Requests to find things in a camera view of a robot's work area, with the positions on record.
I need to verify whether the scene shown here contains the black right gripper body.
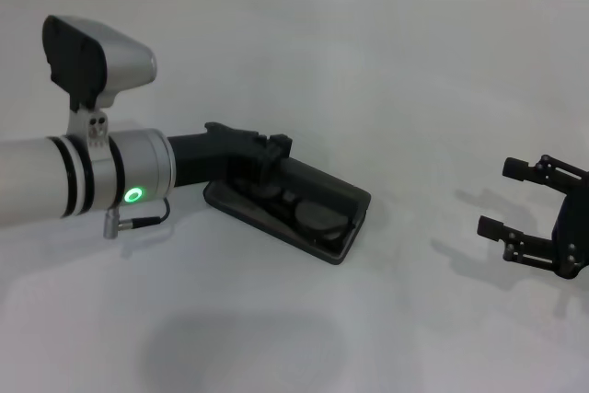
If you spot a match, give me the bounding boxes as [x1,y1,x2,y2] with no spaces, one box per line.
[550,174,589,282]

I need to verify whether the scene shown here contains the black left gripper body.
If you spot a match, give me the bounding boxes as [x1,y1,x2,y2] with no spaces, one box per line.
[166,121,266,190]

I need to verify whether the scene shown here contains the black round-lens glasses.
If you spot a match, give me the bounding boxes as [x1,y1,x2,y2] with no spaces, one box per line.
[229,176,356,246]

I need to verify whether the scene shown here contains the black plug cable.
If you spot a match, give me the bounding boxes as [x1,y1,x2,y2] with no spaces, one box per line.
[103,197,172,241]

